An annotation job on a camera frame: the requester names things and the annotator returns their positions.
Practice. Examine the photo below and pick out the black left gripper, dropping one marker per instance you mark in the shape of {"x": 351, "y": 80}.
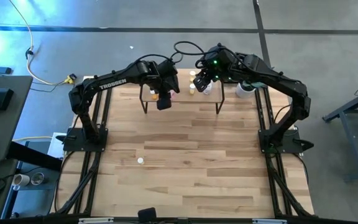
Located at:
{"x": 164, "y": 101}

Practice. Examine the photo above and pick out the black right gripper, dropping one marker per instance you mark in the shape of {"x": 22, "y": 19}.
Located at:
{"x": 202, "y": 81}

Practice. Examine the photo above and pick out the white plastic medicine bottle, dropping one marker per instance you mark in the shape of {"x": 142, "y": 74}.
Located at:
{"x": 209, "y": 91}

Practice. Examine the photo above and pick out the pink pill vial white cap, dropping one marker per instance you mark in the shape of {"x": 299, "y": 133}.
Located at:
{"x": 173, "y": 92}

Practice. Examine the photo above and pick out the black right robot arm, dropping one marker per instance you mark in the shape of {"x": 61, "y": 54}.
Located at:
{"x": 275, "y": 77}

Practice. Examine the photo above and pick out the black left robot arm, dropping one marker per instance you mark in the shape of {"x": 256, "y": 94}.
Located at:
{"x": 110, "y": 84}

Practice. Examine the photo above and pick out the wooden shelf black metal legs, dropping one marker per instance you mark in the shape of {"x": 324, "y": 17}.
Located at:
{"x": 185, "y": 97}

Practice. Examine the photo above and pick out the green plant in white pot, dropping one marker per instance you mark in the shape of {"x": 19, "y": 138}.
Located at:
{"x": 244, "y": 91}

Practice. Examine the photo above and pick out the yellow black power plug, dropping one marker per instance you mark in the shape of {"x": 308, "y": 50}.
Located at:
{"x": 70, "y": 79}

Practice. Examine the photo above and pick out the black rounded object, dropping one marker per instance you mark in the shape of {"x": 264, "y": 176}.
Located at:
{"x": 147, "y": 214}

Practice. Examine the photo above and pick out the white box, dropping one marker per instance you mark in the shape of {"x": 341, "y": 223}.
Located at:
{"x": 54, "y": 151}

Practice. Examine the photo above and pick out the black diagonal beam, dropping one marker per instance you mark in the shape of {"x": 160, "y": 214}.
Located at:
{"x": 33, "y": 155}

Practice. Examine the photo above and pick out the grey metal cup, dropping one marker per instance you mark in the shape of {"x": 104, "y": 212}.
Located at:
{"x": 37, "y": 178}

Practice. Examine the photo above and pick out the dark grey desk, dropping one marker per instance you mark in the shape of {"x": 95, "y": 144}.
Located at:
{"x": 11, "y": 124}

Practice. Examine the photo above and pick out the blue-grey metal stand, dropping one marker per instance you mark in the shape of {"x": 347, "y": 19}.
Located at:
{"x": 353, "y": 143}

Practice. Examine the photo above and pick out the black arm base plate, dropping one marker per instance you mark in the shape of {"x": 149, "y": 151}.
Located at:
{"x": 300, "y": 145}
{"x": 73, "y": 147}

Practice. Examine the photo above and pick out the black aluminium rig frame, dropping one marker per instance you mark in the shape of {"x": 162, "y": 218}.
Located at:
{"x": 222, "y": 221}

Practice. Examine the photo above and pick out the white bracket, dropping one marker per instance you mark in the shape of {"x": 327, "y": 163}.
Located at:
{"x": 269, "y": 221}
{"x": 95, "y": 220}

